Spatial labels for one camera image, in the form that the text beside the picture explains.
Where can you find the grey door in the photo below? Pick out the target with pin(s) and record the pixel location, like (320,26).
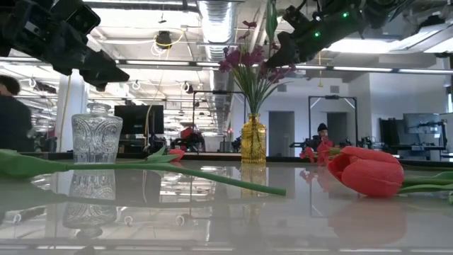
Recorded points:
(337,127)
(281,134)

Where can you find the background robot workstation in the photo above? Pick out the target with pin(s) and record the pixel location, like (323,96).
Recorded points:
(417,131)

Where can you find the red artificial flower bunch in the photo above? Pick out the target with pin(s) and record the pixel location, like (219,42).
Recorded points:
(323,148)

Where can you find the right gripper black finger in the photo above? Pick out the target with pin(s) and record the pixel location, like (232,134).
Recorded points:
(283,51)

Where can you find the black metal table frame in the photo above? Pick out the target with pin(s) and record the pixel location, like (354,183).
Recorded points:
(134,156)

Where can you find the red artificial tulip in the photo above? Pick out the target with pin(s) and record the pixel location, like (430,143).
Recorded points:
(212,178)
(368,173)
(177,154)

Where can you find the black metal stand frame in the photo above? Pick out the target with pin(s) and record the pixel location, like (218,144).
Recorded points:
(332,97)
(219,92)

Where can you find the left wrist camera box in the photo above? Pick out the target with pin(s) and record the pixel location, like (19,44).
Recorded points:
(83,17)

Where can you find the yellow glass vase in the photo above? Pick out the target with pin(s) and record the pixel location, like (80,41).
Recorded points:
(253,141)

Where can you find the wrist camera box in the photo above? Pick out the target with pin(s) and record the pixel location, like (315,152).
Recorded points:
(301,17)
(83,17)

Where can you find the silver ceiling ventilation duct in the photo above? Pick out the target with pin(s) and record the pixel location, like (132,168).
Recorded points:
(219,21)

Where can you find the clear cut-glass vase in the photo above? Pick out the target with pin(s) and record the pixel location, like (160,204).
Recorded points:
(97,134)

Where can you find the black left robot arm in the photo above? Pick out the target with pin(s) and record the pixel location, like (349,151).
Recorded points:
(14,21)

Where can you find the long ceiling light strip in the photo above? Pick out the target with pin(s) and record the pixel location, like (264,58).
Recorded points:
(371,69)

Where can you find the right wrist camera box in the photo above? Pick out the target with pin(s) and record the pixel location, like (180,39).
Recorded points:
(301,17)

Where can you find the black monitor screen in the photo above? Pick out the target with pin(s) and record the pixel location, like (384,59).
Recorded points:
(138,120)

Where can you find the purple artificial flower bunch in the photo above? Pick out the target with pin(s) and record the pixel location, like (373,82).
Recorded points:
(255,85)

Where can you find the person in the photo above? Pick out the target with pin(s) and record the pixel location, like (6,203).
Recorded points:
(321,132)
(14,120)

